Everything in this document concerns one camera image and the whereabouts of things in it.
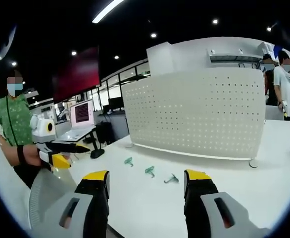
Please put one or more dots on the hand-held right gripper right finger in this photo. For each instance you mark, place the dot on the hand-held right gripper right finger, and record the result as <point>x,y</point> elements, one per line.
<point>209,213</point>

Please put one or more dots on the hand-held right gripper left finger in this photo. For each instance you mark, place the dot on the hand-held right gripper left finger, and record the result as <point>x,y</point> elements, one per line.
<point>85,210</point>

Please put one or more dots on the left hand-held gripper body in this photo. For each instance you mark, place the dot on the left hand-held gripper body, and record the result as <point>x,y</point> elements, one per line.
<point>42,129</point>

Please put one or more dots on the green hook assembly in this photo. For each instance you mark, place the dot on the green hook assembly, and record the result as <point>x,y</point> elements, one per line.
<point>171,179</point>
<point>128,161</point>
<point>150,171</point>

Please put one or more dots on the white perforated mounting plate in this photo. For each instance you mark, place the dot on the white perforated mounting plate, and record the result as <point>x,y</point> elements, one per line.
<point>194,114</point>

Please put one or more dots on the person's left hand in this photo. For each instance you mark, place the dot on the person's left hand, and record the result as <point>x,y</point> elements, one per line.
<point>32,156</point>

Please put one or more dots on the person's green shirt torso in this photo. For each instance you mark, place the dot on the person's green shirt torso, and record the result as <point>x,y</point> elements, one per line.
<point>14,119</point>

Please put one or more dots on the black laptop stand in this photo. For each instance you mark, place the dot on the black laptop stand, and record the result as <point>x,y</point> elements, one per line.
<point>96,148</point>

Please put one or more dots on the open white laptop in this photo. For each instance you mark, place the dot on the open white laptop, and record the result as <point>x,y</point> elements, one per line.
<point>81,119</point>

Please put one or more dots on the large dark red screen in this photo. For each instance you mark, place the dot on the large dark red screen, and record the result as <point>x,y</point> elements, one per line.
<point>76,74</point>

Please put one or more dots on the black computer monitor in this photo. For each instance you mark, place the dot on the black computer monitor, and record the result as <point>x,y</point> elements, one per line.
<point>115,103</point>

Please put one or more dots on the ceiling strip light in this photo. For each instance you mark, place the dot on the ceiling strip light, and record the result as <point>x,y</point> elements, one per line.
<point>107,11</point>

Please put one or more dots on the white air conditioner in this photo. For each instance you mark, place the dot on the white air conditioner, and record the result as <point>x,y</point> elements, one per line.
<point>234,56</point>

